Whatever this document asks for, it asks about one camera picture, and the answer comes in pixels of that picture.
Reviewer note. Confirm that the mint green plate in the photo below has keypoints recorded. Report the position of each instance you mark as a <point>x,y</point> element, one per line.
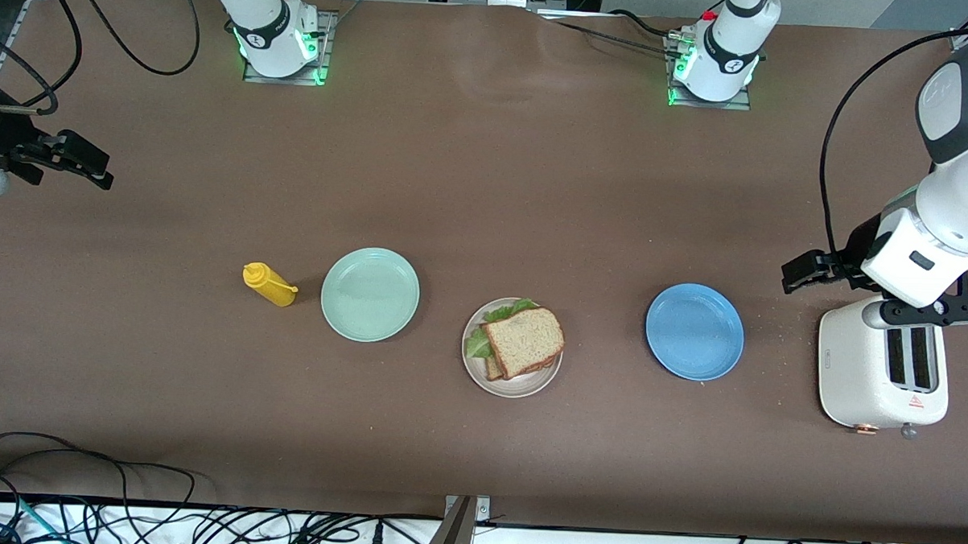
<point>370,294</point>

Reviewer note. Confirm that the brown bread slice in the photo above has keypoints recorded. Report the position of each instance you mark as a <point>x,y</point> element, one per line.
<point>522,338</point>
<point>493,370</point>

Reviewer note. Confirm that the green lettuce leaf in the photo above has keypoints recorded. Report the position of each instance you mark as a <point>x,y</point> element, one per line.
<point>477,344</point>

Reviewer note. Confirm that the black power plug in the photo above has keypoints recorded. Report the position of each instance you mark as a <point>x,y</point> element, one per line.
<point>376,538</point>

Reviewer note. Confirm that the beige plate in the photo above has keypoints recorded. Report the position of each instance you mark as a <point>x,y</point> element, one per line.
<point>520,388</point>

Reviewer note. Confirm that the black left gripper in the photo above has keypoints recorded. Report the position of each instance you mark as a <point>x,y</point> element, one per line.
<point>858,246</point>

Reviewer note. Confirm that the white two-slot toaster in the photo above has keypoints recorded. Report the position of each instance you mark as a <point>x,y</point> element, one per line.
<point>851,373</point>

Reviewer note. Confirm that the blue plate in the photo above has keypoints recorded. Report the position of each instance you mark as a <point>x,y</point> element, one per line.
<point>695,332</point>

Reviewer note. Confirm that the metal post bracket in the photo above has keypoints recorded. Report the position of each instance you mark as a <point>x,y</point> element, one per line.
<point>455,533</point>

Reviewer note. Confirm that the yellow squeeze bottle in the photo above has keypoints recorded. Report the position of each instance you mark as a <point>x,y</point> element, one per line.
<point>270,285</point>

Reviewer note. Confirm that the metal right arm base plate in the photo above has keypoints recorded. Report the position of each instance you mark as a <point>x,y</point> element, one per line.
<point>324,49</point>

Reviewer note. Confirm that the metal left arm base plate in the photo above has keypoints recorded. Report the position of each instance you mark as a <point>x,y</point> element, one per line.
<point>711,104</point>

